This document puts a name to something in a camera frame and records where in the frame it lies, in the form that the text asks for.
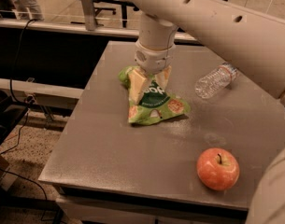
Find black power cable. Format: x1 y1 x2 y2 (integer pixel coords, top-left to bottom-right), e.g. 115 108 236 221
0 18 56 222

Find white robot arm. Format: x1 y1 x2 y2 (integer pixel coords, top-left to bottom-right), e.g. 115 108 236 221
132 0 285 106

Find clear plastic water bottle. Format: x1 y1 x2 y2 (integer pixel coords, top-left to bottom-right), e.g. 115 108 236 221
195 63 238 99

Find person legs in grey trousers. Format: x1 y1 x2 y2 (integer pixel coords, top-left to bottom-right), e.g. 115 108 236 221
0 0 44 21

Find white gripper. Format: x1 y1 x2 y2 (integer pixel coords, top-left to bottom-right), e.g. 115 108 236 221
128 41 176 105

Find red apple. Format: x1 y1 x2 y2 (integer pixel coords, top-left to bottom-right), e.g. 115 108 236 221
196 147 240 191

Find green rice chip bag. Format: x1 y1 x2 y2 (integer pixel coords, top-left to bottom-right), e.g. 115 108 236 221
118 66 190 125

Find black side cart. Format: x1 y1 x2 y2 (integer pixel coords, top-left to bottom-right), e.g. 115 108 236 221
0 90 28 146

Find left metal barrier post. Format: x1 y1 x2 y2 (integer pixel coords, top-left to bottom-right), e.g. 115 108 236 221
80 0 97 31

